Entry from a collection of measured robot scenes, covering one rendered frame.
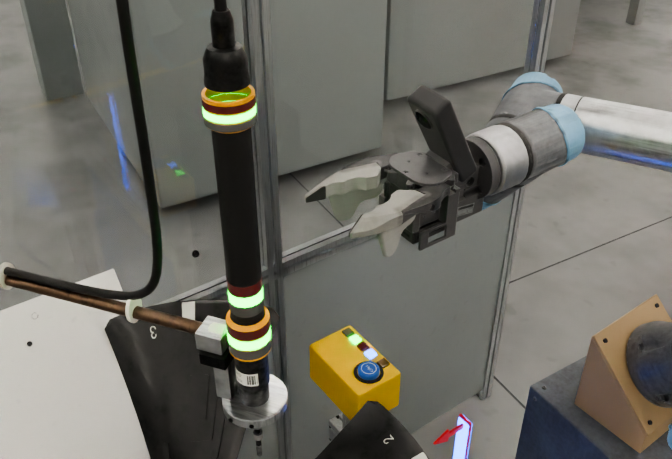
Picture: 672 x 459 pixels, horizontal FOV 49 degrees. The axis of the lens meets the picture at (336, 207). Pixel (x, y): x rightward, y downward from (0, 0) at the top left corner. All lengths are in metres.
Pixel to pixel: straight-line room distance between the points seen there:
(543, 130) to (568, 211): 3.02
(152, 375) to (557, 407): 0.80
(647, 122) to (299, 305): 1.10
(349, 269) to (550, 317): 1.47
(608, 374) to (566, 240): 2.32
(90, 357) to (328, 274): 0.84
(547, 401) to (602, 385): 0.12
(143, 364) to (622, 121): 0.69
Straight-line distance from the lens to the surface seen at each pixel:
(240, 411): 0.81
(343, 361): 1.40
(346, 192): 0.78
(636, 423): 1.42
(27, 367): 1.17
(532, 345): 3.07
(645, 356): 1.39
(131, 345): 1.00
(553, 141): 0.89
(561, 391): 1.51
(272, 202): 1.64
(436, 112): 0.73
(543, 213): 3.85
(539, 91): 1.06
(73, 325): 1.18
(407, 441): 1.13
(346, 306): 1.99
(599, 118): 1.02
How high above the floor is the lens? 2.07
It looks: 33 degrees down
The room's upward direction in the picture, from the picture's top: straight up
